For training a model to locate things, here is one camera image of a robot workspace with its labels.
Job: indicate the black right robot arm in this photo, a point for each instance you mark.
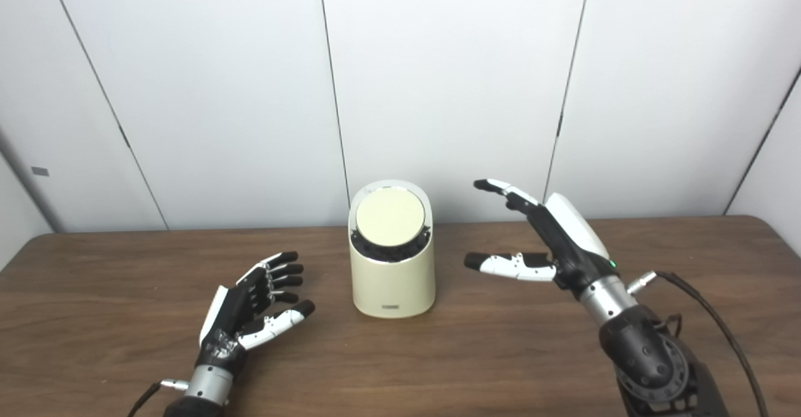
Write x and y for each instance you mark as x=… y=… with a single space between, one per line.
x=644 y=354

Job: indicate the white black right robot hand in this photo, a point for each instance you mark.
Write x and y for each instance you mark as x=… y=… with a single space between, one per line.
x=572 y=248

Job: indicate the cream round bin lid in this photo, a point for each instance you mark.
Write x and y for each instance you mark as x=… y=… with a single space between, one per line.
x=389 y=216

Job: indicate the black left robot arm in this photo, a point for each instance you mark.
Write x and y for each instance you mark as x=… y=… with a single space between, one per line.
x=206 y=389

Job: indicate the cream-colored bin body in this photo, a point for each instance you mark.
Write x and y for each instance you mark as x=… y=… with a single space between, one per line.
x=391 y=285

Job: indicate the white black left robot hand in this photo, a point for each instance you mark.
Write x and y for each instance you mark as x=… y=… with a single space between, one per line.
x=231 y=317

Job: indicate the black wall seam clip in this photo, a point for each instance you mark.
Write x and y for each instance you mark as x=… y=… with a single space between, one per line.
x=559 y=124

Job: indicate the small grey wall label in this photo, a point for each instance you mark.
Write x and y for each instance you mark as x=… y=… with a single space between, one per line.
x=40 y=171

